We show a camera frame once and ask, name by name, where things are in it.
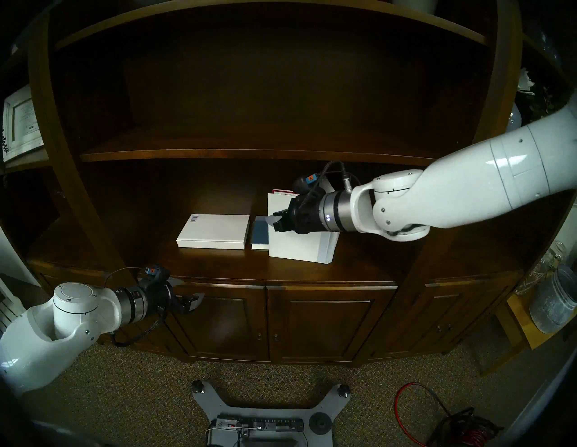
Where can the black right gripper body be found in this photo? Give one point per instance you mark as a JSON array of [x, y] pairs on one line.
[[309, 212]]

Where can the black round base disc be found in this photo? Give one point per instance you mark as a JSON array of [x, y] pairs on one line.
[[320, 423]]

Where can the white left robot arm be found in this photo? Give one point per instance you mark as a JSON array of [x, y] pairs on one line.
[[40, 347]]

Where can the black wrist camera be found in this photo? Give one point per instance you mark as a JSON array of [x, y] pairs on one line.
[[307, 182], [155, 275]]

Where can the white slatted chair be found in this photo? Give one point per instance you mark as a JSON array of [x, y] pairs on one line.
[[9, 311]]

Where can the clear glass jar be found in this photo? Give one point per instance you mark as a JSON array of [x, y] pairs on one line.
[[541, 266]]

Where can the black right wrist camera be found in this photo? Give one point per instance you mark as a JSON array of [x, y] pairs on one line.
[[307, 182]]

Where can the dark wooden bookshelf cabinet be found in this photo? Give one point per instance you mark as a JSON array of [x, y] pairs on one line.
[[252, 153]]

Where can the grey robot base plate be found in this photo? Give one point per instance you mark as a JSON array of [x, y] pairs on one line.
[[266, 405]]

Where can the black base knob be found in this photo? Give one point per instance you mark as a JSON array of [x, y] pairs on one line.
[[344, 389], [197, 386]]

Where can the white framed certificate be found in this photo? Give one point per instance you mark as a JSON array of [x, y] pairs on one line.
[[22, 124]]

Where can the white book with barcode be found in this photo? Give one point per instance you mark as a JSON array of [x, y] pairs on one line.
[[212, 230]]

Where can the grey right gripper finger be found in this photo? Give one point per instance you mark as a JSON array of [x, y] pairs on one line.
[[280, 224], [282, 214]]

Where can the translucent ribbed plastic jar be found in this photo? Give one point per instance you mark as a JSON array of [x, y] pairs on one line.
[[552, 302]]

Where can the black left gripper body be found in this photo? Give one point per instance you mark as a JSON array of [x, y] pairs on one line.
[[167, 299]]

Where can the light wooden side table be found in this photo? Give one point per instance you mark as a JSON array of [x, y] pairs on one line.
[[518, 320]]

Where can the large white book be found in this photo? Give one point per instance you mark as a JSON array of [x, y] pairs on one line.
[[297, 245]]

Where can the dark hanging bead plant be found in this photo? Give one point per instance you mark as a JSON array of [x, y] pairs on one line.
[[3, 142]]

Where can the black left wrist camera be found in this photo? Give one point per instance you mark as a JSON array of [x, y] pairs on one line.
[[155, 275]]

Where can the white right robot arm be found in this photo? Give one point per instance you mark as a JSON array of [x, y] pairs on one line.
[[473, 189]]

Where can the blue cover book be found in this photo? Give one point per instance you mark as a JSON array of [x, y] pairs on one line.
[[260, 232]]

